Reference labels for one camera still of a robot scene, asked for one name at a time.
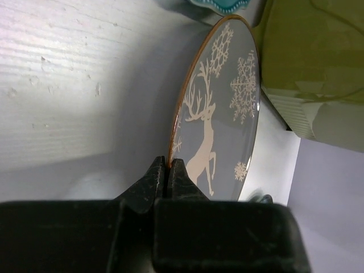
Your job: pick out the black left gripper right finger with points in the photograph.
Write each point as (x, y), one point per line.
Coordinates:
(194, 234)

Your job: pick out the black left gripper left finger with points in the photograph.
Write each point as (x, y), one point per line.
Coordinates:
(112, 235)

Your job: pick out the grey deer plate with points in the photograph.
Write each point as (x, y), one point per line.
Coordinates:
(215, 123)

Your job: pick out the olive green plastic bin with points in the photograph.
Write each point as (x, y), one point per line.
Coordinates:
(311, 59)

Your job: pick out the small blue patterned dish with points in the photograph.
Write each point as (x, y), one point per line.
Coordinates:
(261, 198)

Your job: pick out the teal scalloped plate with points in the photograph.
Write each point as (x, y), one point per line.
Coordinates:
(221, 7)

